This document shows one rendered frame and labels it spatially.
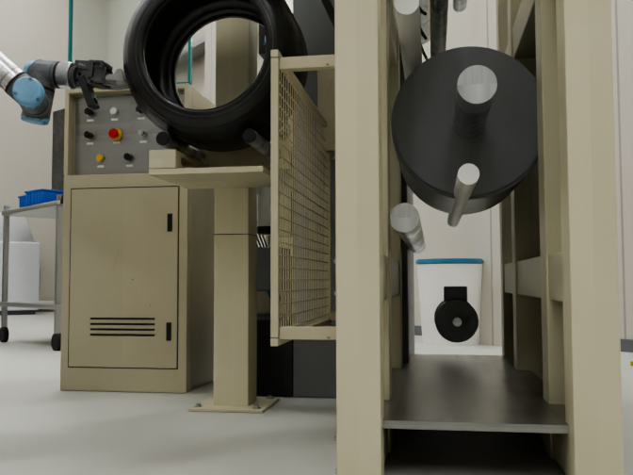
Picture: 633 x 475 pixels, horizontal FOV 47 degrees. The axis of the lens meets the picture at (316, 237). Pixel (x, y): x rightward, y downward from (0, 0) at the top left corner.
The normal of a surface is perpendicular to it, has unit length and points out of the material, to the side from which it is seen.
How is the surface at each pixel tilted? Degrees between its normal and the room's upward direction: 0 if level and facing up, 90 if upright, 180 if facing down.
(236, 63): 90
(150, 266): 90
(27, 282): 90
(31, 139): 90
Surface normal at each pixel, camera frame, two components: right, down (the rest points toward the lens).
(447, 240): -0.79, -0.04
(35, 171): 0.61, -0.05
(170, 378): -0.16, -0.06
